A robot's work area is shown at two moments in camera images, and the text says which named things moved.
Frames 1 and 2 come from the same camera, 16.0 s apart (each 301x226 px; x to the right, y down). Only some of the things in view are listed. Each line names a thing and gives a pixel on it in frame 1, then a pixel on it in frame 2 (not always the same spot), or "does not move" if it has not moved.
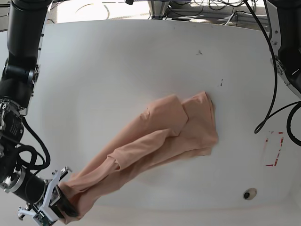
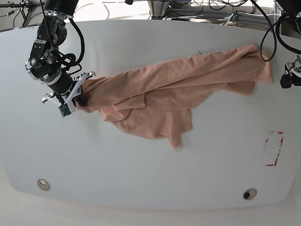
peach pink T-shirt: (171, 129) → (160, 99)
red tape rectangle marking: (274, 164) does not move
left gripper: (59, 202) → (75, 94)
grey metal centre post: (157, 8) does not move
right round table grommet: (249, 194) does not move
